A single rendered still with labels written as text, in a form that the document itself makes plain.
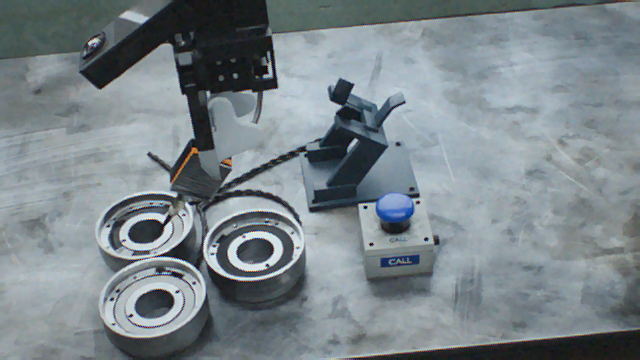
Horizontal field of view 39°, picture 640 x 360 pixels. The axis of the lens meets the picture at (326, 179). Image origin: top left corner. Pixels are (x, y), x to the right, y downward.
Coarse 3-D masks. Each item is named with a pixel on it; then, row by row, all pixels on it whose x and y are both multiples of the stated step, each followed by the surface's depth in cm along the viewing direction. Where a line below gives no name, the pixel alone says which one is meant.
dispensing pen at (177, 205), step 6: (192, 138) 83; (186, 144) 84; (192, 144) 83; (186, 150) 83; (180, 156) 84; (186, 156) 83; (180, 162) 84; (174, 168) 85; (174, 174) 84; (180, 198) 86; (186, 198) 86; (174, 204) 87; (180, 204) 87; (168, 210) 88; (174, 210) 87; (180, 210) 87; (168, 216) 88; (174, 216) 88; (162, 228) 89; (156, 234) 90
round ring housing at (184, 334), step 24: (144, 264) 93; (168, 264) 93; (120, 288) 91; (144, 288) 91; (168, 288) 91; (192, 288) 91; (144, 312) 92; (192, 312) 88; (120, 336) 86; (144, 336) 85; (168, 336) 85; (192, 336) 88
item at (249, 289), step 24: (240, 216) 97; (264, 216) 98; (288, 216) 96; (216, 240) 96; (240, 240) 96; (264, 240) 96; (216, 264) 93; (240, 264) 93; (264, 264) 93; (288, 264) 91; (240, 288) 90; (264, 288) 90; (288, 288) 93
